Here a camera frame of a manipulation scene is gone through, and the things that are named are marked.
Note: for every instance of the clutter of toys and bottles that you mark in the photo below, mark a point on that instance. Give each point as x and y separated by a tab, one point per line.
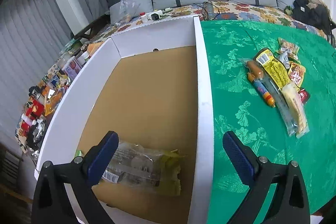
45	97

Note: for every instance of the small white red-capped bottle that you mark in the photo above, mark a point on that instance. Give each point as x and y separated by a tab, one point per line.
143	17

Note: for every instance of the white power strip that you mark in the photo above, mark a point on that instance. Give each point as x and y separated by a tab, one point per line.
158	14

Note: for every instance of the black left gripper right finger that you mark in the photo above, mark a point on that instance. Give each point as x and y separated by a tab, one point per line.
289	203

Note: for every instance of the floral patterned bedsheet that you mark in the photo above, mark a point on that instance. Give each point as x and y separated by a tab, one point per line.
213	10

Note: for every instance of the grey triangular snack packet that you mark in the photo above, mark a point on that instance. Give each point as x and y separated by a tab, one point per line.
283	58

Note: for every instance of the far left grey pillow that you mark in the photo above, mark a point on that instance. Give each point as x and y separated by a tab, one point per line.
114	5

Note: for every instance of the black jacket pile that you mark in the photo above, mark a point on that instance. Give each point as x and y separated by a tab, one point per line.
313	14

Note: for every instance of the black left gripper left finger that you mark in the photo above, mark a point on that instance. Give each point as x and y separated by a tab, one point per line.
51	203

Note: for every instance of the clear bag of brown balls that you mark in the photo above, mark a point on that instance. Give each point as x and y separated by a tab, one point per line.
152	170

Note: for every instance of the orange sausage stick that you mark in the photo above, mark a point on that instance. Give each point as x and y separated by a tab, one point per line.
261	89

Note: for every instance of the pale yellow cracker stick pack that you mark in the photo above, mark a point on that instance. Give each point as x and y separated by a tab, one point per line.
293	100

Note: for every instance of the green floral bedspread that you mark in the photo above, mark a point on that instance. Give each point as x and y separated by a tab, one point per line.
239	108

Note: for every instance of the white cardboard box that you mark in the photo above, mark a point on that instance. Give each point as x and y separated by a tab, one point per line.
151	85

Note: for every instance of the yellow bag of round snacks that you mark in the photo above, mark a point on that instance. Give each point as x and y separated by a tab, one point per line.
291	49

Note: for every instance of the yellow red chicken snack pouch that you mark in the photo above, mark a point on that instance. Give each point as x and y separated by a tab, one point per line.
296	73

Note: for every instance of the yellow red long snack packet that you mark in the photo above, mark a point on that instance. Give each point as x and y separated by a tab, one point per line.
276	70

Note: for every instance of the grey curtain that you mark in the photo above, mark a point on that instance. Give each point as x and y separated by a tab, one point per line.
33	33

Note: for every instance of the clear plastic bag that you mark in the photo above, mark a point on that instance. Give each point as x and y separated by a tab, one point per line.
127	11

